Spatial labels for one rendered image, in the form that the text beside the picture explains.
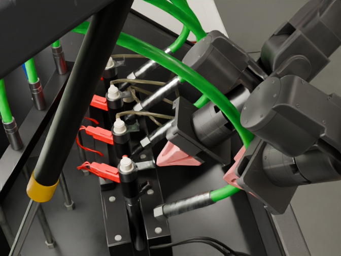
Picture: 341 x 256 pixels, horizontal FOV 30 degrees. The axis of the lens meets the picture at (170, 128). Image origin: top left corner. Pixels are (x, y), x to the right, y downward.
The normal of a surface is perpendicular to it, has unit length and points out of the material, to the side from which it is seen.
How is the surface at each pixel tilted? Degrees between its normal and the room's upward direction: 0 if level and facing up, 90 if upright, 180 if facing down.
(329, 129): 41
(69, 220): 0
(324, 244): 0
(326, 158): 76
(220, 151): 46
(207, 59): 60
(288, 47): 67
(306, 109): 37
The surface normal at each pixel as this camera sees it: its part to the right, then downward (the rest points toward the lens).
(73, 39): 0.18, 0.70
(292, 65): 0.11, 0.38
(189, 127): 0.67, -0.48
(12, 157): -0.06, -0.69
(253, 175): 0.47, -0.16
